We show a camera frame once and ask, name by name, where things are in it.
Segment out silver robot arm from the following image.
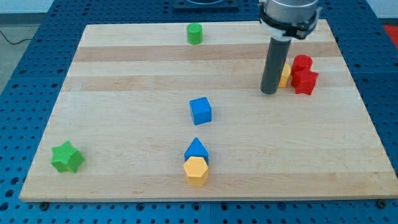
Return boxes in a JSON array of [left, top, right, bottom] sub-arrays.
[[258, 0, 322, 42]]

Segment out blue cube block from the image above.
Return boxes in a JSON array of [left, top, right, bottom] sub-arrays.
[[189, 97, 212, 125]]

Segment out yellow hexagon block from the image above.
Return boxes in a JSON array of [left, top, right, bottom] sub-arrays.
[[183, 156, 209, 187]]

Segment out blue triangle block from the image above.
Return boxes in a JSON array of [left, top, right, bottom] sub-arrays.
[[183, 138, 209, 164]]

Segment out wooden board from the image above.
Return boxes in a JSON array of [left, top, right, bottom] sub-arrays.
[[19, 19, 397, 202]]

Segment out green cylinder block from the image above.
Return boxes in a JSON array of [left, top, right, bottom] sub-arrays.
[[186, 22, 203, 45]]

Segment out yellow block behind rod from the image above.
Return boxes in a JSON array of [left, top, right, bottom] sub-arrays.
[[278, 63, 291, 88]]

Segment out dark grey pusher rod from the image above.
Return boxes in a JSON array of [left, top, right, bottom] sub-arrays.
[[260, 37, 291, 95]]

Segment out red star block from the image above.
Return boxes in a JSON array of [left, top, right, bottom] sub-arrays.
[[291, 68, 319, 95]]

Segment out red cylinder block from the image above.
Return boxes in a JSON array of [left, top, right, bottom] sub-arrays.
[[291, 55, 313, 75]]

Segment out green star block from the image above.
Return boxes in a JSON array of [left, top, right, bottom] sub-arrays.
[[50, 141, 85, 173]]

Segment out black cable on floor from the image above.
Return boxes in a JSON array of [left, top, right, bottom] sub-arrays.
[[0, 30, 33, 45]]

